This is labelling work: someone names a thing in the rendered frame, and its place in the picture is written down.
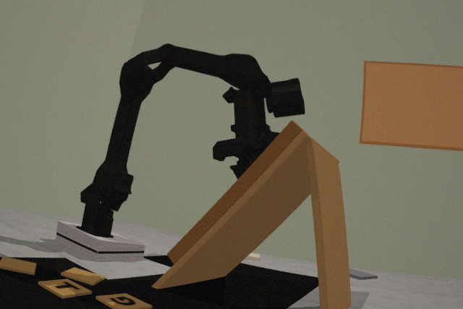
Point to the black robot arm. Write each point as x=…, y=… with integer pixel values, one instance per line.
x=112, y=183

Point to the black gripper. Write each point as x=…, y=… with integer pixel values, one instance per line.
x=243, y=146

